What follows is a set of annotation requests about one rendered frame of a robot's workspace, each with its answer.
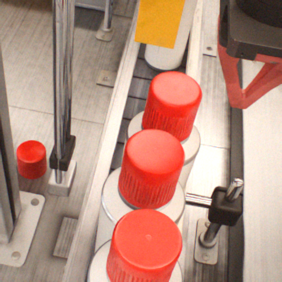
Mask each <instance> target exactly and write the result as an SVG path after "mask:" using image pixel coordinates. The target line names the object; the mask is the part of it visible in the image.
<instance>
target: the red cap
mask: <svg viewBox="0 0 282 282"><path fill-rule="evenodd" d="M16 154H17V159H18V170H19V173H20V174H21V175H22V176H23V177H25V178H28V179H36V178H39V177H41V176H43V175H44V174H45V173H46V171H47V157H46V148H45V146H44V145H43V144H42V143H40V142H39V141H37V140H26V141H24V142H23V143H21V144H20V145H19V146H18V148H17V151H16Z"/></svg>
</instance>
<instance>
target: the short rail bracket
mask: <svg viewBox="0 0 282 282"><path fill-rule="evenodd" d="M244 184H245V183H244V180H243V179H241V178H240V177H235V178H233V179H232V182H231V183H230V185H229V187H224V186H216V187H215V188H214V190H213V192H212V195H211V196H210V197H212V198H213V203H212V205H211V208H210V210H208V220H209V222H210V224H209V226H208V228H207V231H206V233H205V234H204V236H203V240H204V241H206V242H208V243H211V242H212V241H213V240H214V238H215V236H216V235H217V234H218V231H219V229H220V228H221V226H222V225H225V226H231V227H233V226H235V225H236V224H237V223H238V221H239V219H240V218H241V216H242V214H243V193H242V191H241V189H242V187H243V186H244Z"/></svg>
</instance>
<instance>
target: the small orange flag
mask: <svg viewBox="0 0 282 282"><path fill-rule="evenodd" d="M184 4H185V0H140V5H139V12H138V20H137V27H136V31H135V35H134V42H140V43H144V44H150V45H155V46H161V47H167V48H172V49H174V47H175V43H176V37H177V33H178V29H179V26H180V21H181V16H182V12H183V7H184Z"/></svg>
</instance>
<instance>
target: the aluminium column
mask: <svg viewBox="0 0 282 282"><path fill-rule="evenodd" d="M5 178H6V179H5ZM7 190H8V192H7ZM8 197H9V199H8ZM9 204H10V206H9ZM10 208H11V209H10ZM11 211H12V213H11ZM20 212H21V201H20V192H19V184H18V175H17V169H16V165H15V156H14V148H13V138H12V130H11V125H10V116H9V107H8V98H7V89H6V80H5V75H4V66H3V57H2V49H1V41H0V242H4V243H7V244H9V243H10V240H11V238H12V235H13V232H14V229H15V226H16V224H17V221H18V219H19V215H20ZM12 218H13V220H12Z"/></svg>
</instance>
